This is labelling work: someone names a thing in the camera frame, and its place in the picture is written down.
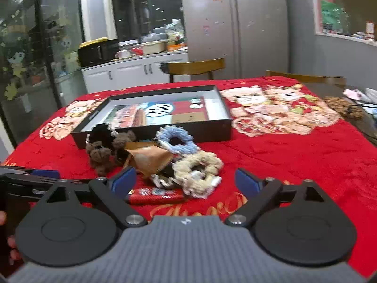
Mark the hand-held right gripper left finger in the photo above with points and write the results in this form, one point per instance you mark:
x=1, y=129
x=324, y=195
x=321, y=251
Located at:
x=125, y=182

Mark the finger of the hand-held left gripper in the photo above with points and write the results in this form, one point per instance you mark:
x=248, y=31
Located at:
x=44, y=174

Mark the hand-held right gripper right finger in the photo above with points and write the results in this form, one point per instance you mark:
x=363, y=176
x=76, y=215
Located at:
x=246, y=182

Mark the red packet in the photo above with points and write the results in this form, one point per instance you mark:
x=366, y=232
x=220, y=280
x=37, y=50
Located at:
x=156, y=197

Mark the brown paper packet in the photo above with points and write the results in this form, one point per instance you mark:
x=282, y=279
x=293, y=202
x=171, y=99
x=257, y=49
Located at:
x=147, y=156

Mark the brown fuzzy scrunchie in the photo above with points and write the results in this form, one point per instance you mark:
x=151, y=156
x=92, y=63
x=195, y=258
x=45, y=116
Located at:
x=100, y=156

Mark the black scrunchie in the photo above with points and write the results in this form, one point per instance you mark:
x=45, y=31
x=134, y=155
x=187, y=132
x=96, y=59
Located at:
x=100, y=132

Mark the cream knitted scrunchie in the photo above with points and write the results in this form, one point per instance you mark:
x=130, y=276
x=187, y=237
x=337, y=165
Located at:
x=182, y=168

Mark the blue knitted scrunchie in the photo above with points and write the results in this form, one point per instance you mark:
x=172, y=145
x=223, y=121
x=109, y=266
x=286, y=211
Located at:
x=165, y=135

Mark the shallow black box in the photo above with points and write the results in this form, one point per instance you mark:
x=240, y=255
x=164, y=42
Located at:
x=165, y=112

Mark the person's left hand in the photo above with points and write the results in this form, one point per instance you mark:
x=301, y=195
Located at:
x=13, y=250

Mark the red printed blanket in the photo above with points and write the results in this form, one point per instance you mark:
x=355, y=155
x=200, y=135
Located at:
x=294, y=159

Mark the white cabinet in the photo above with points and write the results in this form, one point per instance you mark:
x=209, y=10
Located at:
x=129, y=72

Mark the wooden chair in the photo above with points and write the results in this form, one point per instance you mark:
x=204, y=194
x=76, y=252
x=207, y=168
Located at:
x=309, y=78
x=194, y=66

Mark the brown knitted piece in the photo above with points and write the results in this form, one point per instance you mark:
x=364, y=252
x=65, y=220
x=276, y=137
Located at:
x=341, y=106

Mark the glass sliding door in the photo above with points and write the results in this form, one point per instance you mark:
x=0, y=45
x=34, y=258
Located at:
x=35, y=50

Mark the white mug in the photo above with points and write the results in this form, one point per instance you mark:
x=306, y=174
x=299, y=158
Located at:
x=122, y=54

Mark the black microwave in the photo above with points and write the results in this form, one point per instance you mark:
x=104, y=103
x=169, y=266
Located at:
x=97, y=53

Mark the beige plastic bin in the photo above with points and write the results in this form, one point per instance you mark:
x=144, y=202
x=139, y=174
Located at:
x=153, y=47

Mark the pink cloth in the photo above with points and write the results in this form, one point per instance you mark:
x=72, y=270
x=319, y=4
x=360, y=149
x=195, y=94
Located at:
x=355, y=93

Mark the yellow cloth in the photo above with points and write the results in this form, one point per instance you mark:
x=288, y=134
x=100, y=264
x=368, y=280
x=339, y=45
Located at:
x=92, y=41

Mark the silver refrigerator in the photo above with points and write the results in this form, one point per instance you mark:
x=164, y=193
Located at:
x=235, y=35

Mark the dark window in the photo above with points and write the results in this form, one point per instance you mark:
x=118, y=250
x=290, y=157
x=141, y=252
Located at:
x=147, y=8

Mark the wall poster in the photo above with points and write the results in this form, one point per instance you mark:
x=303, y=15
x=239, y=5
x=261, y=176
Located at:
x=332, y=14

